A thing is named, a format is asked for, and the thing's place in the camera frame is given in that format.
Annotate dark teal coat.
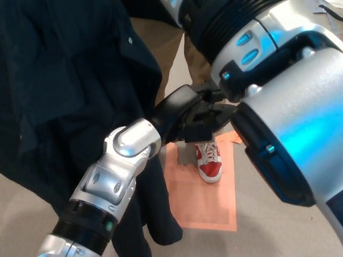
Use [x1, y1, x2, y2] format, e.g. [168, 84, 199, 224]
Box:
[0, 0, 184, 257]

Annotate khaki trousers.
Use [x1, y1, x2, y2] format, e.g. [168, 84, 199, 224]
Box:
[128, 16, 215, 102]

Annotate orange floor tape rectangle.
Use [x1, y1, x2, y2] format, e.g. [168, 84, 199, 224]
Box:
[160, 131, 242, 232]

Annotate crumpled orange tape scrap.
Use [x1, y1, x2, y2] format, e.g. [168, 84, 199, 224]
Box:
[217, 130, 243, 146]

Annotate blue floor tape outline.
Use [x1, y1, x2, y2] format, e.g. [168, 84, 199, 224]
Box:
[312, 4, 343, 29]

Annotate red and white sneaker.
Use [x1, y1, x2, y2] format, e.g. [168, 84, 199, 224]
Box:
[194, 140, 223, 184]

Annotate robot left black hand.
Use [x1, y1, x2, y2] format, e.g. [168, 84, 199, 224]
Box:
[150, 82, 239, 147]

